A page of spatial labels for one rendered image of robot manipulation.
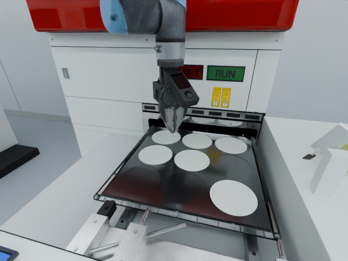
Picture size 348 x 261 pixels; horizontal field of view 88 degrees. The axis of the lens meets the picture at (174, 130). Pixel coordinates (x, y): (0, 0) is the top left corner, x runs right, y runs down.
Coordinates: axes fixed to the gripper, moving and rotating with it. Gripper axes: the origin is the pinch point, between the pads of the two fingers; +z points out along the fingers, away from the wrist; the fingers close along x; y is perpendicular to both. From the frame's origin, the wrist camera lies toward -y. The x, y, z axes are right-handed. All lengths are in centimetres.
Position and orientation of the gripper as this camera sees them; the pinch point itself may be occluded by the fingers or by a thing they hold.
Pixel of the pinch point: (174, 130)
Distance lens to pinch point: 55.7
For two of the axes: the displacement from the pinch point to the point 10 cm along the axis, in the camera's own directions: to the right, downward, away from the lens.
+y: -4.5, -4.1, 7.9
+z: 0.0, 8.9, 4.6
